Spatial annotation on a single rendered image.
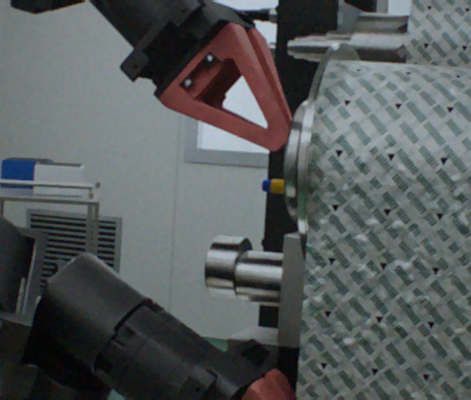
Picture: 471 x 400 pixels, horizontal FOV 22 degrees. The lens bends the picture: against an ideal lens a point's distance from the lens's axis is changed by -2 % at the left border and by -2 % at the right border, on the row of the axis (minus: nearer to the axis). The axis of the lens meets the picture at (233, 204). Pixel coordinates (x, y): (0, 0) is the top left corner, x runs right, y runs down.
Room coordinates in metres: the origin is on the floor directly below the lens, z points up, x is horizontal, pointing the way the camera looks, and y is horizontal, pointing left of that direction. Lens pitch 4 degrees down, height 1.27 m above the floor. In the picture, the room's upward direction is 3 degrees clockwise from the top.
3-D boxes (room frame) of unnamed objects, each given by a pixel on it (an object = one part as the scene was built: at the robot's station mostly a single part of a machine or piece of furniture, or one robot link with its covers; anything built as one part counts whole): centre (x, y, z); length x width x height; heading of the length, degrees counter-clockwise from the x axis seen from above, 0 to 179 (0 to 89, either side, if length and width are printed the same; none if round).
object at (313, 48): (0.99, -0.07, 1.33); 0.06 x 0.03 x 0.03; 70
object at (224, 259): (0.78, 0.00, 1.18); 0.04 x 0.02 x 0.04; 160
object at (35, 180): (5.49, 0.88, 0.51); 0.91 x 0.58 x 1.02; 4
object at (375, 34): (0.97, -0.12, 1.33); 0.06 x 0.06 x 0.06; 70
